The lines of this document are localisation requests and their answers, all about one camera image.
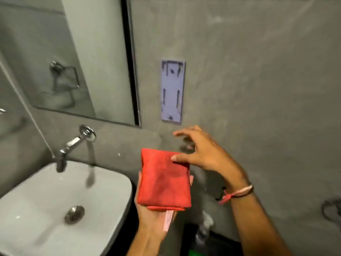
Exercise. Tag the person's right hand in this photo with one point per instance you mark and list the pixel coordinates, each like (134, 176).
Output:
(210, 154)

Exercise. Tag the person's left hand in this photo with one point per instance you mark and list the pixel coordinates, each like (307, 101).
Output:
(151, 219)

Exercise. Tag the person's right thumb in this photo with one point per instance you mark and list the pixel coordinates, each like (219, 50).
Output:
(181, 157)

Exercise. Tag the person's left thumb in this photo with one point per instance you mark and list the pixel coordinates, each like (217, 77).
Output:
(138, 181)

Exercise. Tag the red microfiber cloth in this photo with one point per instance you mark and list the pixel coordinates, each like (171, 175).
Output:
(163, 181)

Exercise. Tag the person's left forearm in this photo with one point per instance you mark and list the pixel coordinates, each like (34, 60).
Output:
(147, 243)

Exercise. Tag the person's right forearm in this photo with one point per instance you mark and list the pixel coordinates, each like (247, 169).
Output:
(255, 223)

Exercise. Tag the chrome sink drain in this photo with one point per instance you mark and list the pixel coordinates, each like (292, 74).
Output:
(74, 214)

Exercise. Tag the clear plastic bottle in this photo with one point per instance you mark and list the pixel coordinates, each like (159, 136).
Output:
(204, 227)

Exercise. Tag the white ceramic sink basin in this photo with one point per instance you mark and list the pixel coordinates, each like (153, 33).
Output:
(53, 210)

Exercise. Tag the black waste bin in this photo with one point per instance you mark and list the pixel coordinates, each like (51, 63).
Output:
(218, 243)

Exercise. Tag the purple plastic wall bracket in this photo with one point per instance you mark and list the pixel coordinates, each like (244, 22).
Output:
(173, 90)

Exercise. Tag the chrome wall tap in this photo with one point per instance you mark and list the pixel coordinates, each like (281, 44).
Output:
(72, 145)

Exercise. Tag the black-framed wall mirror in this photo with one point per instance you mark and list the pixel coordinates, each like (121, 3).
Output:
(72, 55)

